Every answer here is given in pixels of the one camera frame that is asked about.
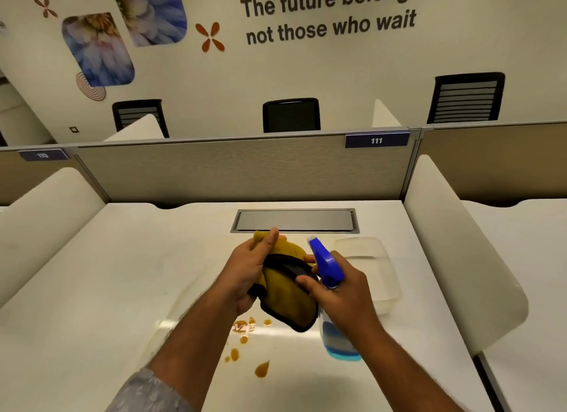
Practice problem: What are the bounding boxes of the person's left hand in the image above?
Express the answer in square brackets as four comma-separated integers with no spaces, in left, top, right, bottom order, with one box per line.
[214,228,280,316]

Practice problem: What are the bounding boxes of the person's right hand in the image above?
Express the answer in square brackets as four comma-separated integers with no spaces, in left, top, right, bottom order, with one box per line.
[296,250,382,342]

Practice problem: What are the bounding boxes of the yellow cleaning cloth black trim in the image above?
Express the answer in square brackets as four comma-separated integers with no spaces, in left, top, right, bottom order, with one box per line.
[247,231,320,333]

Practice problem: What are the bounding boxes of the blue spray bottle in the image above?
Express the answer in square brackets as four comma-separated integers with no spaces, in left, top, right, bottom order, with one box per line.
[307,236,363,362]

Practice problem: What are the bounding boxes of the person's right forearm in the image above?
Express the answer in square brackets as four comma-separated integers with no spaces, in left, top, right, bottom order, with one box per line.
[352,322,466,412]

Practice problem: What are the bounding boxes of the person's left forearm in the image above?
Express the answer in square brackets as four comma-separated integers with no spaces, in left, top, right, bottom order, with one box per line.
[146,287,241,412]

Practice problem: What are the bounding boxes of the clear plastic container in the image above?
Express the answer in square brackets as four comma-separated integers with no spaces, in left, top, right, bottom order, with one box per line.
[333,237,402,316]

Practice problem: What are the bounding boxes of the beige fabric desk partition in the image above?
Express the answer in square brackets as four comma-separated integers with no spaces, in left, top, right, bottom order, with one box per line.
[71,128,422,205]
[0,145,110,207]
[416,120,567,208]

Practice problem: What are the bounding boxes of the brown sauce spill drops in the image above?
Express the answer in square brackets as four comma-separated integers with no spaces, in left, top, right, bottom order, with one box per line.
[224,317,273,379]

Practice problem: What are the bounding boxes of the black mesh office chair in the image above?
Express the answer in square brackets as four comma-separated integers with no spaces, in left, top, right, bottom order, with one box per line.
[112,99,170,139]
[263,98,321,134]

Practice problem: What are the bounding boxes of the dark blue desk label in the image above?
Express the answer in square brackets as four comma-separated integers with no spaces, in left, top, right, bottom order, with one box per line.
[345,131,411,149]
[18,148,70,162]

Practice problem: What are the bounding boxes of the white side divider panel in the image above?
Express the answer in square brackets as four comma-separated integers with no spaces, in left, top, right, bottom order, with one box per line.
[0,167,106,309]
[403,154,529,357]
[372,99,403,128]
[102,114,165,143]

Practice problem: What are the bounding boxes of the grey patterned sleeve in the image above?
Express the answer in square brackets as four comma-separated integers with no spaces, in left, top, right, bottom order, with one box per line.
[105,367,196,412]

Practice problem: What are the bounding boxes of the black slatted office chair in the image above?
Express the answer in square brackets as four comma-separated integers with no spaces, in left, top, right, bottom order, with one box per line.
[427,72,506,125]

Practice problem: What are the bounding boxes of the metal cable tray cover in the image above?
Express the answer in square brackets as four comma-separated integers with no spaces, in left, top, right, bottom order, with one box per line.
[230,208,360,235]

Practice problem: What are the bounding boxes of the orange petal wall decal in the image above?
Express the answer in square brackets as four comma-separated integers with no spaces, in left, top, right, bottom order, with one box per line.
[195,22,226,53]

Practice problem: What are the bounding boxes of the brown spiral wall decal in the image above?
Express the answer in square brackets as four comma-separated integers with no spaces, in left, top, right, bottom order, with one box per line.
[76,72,107,102]

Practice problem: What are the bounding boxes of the dark wall lettering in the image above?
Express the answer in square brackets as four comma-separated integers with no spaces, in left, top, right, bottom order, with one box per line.
[239,0,525,46]

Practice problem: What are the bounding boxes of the blue flower wall picture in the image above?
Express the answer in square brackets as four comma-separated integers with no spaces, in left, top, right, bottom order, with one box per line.
[108,0,188,48]
[61,12,136,88]

